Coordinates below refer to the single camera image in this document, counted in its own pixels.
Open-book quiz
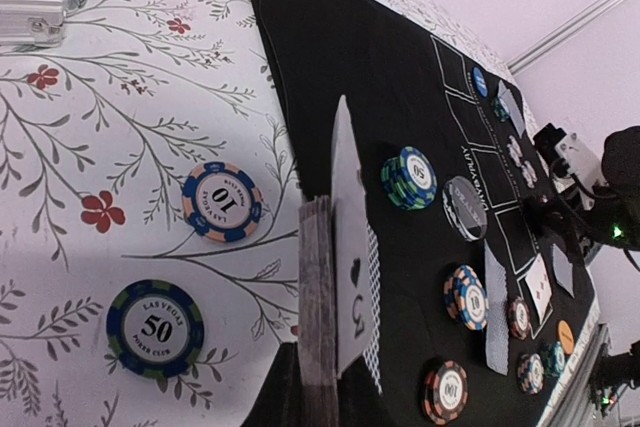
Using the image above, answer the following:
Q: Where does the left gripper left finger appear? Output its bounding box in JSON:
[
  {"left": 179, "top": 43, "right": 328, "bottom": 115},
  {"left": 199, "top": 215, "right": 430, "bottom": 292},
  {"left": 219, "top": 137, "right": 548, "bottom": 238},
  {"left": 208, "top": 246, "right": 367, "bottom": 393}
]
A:
[{"left": 241, "top": 342, "right": 301, "bottom": 427}]

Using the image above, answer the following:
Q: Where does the black poker mat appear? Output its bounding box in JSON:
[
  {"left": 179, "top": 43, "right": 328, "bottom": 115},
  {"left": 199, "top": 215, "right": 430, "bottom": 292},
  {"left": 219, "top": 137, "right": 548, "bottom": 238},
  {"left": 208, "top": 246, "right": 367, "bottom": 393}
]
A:
[{"left": 251, "top": 0, "right": 570, "bottom": 426}]

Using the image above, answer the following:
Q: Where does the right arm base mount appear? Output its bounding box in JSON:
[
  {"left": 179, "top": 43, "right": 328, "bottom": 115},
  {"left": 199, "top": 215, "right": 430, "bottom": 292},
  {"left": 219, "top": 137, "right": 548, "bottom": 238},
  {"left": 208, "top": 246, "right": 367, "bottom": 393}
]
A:
[{"left": 589, "top": 341, "right": 639, "bottom": 417}]

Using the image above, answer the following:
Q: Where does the white poker chip stack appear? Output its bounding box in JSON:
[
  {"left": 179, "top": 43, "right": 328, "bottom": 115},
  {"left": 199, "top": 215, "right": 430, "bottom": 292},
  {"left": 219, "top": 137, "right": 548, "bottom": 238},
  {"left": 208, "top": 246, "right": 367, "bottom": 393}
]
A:
[{"left": 182, "top": 161, "right": 263, "bottom": 243}]

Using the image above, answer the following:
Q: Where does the orange big blind button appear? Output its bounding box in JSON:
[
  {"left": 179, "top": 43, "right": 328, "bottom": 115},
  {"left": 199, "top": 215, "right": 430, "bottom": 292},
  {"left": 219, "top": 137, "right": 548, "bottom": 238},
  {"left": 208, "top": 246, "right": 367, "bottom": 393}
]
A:
[{"left": 557, "top": 320, "right": 575, "bottom": 356}]

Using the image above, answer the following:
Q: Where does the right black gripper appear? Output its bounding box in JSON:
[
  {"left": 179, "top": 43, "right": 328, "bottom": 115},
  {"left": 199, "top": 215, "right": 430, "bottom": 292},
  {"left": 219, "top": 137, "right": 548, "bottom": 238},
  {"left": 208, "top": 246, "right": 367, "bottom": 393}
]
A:
[{"left": 522, "top": 123, "right": 639, "bottom": 268}]

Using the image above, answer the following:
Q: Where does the right aluminium frame post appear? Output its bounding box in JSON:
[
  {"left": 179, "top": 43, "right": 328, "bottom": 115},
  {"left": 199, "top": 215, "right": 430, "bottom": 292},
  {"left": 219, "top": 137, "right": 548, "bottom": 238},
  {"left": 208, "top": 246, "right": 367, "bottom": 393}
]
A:
[{"left": 508, "top": 0, "right": 627, "bottom": 75}]

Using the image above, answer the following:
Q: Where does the blue small blind button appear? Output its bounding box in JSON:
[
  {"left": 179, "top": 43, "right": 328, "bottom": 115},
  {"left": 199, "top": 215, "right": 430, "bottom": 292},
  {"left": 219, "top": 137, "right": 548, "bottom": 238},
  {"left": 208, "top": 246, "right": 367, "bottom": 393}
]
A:
[{"left": 472, "top": 67, "right": 489, "bottom": 98}]

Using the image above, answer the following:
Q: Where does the red chip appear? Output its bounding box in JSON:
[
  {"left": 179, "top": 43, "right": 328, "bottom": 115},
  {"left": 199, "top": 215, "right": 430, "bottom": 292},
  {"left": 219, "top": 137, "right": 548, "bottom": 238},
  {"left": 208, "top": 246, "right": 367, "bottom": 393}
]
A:
[
  {"left": 422, "top": 359, "right": 469, "bottom": 426},
  {"left": 508, "top": 297, "right": 530, "bottom": 340}
]

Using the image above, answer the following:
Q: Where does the face-down card small blind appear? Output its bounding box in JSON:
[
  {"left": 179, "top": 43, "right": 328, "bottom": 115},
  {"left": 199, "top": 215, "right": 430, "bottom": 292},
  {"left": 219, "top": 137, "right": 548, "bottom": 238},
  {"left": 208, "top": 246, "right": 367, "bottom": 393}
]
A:
[{"left": 498, "top": 81, "right": 526, "bottom": 137}]

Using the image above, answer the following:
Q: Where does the blue card deck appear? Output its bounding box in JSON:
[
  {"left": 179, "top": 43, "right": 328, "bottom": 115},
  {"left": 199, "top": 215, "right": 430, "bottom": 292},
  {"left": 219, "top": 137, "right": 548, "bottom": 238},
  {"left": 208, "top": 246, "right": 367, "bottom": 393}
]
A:
[{"left": 297, "top": 97, "right": 374, "bottom": 426}]

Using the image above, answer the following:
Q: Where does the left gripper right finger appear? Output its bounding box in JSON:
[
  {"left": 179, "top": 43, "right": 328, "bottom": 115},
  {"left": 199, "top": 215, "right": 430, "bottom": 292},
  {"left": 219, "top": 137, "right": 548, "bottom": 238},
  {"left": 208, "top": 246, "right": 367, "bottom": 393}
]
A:
[{"left": 338, "top": 357, "right": 394, "bottom": 427}]

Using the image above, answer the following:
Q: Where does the face-down card big blind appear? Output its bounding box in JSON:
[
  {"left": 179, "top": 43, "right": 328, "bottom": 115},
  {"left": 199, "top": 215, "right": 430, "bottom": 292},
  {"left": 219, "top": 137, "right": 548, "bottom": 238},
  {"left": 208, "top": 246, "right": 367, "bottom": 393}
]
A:
[{"left": 552, "top": 244, "right": 575, "bottom": 298}]

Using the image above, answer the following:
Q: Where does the green poker chip stack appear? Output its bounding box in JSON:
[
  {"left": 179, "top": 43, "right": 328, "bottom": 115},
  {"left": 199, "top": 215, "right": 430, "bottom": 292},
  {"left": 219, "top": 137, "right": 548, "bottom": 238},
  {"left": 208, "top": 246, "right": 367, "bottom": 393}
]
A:
[{"left": 106, "top": 279, "right": 205, "bottom": 380}]

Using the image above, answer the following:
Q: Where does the clear dealer button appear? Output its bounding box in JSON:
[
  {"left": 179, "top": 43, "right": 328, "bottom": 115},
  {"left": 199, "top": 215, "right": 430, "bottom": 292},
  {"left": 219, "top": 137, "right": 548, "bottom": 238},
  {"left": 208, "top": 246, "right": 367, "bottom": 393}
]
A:
[{"left": 442, "top": 176, "right": 488, "bottom": 242}]

